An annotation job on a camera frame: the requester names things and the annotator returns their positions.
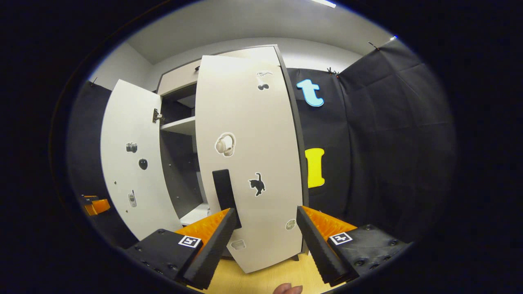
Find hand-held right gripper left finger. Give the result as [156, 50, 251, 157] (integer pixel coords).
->
[125, 207, 237, 290]

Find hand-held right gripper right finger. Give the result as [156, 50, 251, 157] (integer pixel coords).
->
[296, 205, 411, 286]

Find white cabinet door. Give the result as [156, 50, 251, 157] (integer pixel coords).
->
[195, 54, 304, 274]
[101, 79, 183, 241]

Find white shoe cabinet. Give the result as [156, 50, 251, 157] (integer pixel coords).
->
[155, 44, 310, 262]

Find white cabinet drawer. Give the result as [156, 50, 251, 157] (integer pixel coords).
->
[157, 46, 282, 96]

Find black backdrop cloth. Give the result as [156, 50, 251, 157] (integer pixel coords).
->
[67, 37, 456, 249]

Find black door handle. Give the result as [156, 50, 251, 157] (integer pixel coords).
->
[212, 169, 242, 230]

